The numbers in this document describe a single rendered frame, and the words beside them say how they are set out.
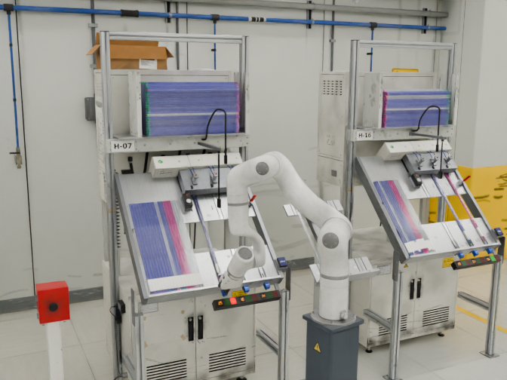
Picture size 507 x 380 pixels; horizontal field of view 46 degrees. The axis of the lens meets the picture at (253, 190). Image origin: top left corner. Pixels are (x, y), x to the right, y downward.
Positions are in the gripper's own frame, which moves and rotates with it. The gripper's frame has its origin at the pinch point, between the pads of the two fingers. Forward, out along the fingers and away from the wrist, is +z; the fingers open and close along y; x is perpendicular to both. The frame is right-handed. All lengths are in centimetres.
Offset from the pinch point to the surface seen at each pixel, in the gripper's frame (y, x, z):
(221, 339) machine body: 11, -3, 55
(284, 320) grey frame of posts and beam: 34.2, -12.0, 21.5
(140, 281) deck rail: -37.7, 11.0, 2.0
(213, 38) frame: 16, 120, -47
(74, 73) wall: -33, 213, 64
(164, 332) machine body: -20, 4, 48
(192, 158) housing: 2, 75, -5
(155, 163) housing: -18, 73, -5
